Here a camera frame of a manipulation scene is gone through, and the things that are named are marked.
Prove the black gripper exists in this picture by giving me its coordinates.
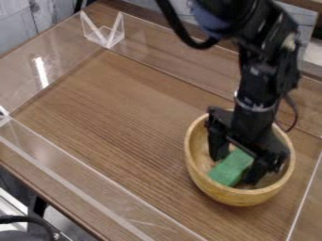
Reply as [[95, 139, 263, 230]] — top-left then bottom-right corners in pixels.
[[205, 102, 290, 185]]

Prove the green rectangular block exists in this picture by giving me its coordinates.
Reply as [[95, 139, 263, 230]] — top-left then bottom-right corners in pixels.
[[207, 149, 254, 187]]

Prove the light wooden bowl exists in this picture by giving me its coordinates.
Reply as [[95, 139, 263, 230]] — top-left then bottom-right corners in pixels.
[[183, 114, 295, 207]]

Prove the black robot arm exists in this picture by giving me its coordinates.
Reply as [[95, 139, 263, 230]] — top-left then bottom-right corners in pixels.
[[193, 0, 301, 185]]

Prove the clear acrylic tray wall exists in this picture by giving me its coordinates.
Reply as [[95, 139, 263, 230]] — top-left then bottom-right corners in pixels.
[[0, 106, 206, 241]]

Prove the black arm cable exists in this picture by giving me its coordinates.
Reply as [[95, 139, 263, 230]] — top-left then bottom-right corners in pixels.
[[155, 0, 225, 51]]

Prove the clear acrylic corner bracket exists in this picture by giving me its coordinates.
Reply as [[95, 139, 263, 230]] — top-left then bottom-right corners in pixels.
[[79, 11, 124, 49]]

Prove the black table leg frame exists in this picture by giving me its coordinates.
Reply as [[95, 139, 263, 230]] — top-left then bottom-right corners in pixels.
[[24, 194, 86, 241]]

